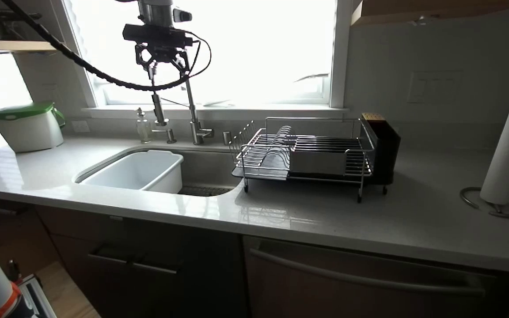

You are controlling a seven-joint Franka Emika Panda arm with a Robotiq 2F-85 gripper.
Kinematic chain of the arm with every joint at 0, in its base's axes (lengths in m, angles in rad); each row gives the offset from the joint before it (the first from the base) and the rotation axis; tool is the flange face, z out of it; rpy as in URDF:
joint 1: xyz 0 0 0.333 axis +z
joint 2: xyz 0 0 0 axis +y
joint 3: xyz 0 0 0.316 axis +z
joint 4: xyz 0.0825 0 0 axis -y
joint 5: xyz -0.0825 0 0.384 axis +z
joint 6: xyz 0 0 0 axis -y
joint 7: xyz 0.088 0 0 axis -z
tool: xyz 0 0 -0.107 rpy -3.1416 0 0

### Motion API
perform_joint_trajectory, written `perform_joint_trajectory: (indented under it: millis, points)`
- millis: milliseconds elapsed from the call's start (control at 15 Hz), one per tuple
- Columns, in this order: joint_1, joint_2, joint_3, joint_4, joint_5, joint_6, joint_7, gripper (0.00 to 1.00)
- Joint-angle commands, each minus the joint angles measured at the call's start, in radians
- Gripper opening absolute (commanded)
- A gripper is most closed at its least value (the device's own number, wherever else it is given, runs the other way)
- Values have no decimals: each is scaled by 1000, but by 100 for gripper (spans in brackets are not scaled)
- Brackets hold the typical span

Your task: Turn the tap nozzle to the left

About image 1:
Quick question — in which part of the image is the black utensil holder box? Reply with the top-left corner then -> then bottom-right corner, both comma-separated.
361,111 -> 404,185

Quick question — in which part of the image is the metal paper towel holder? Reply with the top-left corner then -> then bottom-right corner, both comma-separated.
458,185 -> 509,220

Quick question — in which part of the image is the dishwasher with bar handle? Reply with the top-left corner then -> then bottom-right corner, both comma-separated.
243,234 -> 508,318

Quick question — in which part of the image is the stainless steel sink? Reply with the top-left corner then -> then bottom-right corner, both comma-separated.
73,143 -> 246,199

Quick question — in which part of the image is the thin black cable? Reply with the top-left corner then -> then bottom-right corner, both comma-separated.
174,30 -> 215,91

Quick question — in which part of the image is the wooden wall shelf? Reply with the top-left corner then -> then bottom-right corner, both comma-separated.
0,38 -> 64,54

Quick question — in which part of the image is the white bin with green lid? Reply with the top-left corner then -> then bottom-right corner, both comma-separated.
0,100 -> 70,155

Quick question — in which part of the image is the thick black corrugated cable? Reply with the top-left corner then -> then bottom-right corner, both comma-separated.
0,0 -> 193,93

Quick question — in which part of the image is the metal wire dish rack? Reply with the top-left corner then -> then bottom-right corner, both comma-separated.
232,116 -> 390,204

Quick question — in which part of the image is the glass soap dispenser bottle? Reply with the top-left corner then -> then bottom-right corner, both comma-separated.
135,105 -> 151,144

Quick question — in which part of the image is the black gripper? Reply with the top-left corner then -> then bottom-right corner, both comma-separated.
135,38 -> 193,91

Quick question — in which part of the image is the white plastic wash basin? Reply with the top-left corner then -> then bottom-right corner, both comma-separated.
77,146 -> 186,196

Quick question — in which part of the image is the white paper towel roll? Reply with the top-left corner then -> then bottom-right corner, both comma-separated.
480,86 -> 509,206

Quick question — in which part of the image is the chrome spring pull-down tap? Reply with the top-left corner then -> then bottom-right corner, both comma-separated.
147,58 -> 216,146

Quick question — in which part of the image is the wire sink bottom grid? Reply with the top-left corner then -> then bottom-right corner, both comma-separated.
177,181 -> 229,197

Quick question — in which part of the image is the wooden wall cabinet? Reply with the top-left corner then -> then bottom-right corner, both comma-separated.
351,0 -> 509,28

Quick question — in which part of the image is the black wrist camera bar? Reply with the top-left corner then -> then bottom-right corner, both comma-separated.
123,21 -> 195,45

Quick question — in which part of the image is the white wall outlet plate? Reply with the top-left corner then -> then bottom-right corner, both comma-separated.
409,70 -> 464,107

